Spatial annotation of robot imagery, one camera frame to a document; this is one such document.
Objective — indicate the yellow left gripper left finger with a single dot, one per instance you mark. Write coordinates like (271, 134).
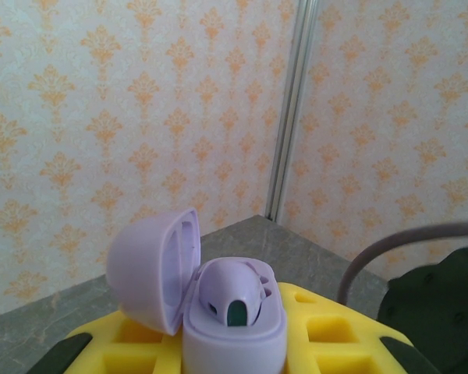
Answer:
(101, 343)

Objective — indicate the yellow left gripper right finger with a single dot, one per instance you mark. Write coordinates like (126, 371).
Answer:
(374, 344)

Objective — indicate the purple earbud charging case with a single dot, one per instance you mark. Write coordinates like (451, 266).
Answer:
(234, 350)

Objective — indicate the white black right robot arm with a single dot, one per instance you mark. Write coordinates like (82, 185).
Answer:
(444, 311)

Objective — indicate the aluminium right corner post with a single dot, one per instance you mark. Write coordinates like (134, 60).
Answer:
(292, 117)

